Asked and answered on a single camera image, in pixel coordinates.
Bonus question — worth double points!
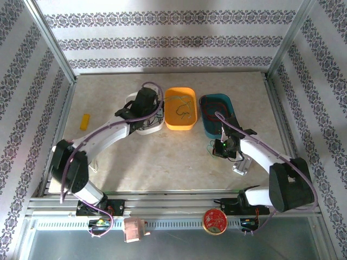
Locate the thin black cable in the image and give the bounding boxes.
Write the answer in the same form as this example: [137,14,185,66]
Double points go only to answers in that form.
[175,103,191,120]
[143,115,164,129]

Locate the thin pale green cable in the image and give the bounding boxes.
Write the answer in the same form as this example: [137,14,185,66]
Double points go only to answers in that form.
[166,94,196,121]

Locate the dark green plastic bin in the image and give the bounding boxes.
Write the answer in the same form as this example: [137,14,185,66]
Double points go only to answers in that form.
[199,93,236,139]

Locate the white plastic bin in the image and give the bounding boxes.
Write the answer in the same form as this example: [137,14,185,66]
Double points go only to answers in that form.
[125,86,165,136]

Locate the orange plastic bin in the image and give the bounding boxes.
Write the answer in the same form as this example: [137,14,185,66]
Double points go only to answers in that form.
[164,86,198,132]

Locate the yellow plastic block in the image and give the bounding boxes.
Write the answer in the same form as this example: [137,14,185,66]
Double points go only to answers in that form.
[80,113,91,132]

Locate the round red tin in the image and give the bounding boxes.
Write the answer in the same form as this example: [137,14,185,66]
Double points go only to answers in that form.
[202,207,228,236]

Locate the small electronics board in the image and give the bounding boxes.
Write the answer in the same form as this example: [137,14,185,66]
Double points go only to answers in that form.
[239,216,260,235]
[88,217,115,231]

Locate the copper coloured box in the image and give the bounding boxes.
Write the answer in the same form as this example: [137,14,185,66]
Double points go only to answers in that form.
[123,216,151,244]

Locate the silver metal bracket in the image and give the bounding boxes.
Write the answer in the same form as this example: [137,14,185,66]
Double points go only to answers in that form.
[232,158,253,177]

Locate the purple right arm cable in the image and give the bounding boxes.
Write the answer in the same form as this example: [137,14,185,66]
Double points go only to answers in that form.
[215,111,318,218]

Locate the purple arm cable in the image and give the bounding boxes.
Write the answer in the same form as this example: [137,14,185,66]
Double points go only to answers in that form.
[59,81,165,204]
[215,111,318,218]

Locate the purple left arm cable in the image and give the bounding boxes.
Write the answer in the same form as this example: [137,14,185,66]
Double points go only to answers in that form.
[59,81,165,204]

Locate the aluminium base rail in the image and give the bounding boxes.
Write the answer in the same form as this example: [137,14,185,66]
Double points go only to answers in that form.
[25,189,322,219]

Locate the perforated metal cable strip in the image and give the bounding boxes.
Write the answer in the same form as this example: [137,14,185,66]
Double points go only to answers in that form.
[35,219,261,231]

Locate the aluminium frame post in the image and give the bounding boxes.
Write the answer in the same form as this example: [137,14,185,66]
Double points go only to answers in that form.
[23,0,77,85]
[266,0,313,80]

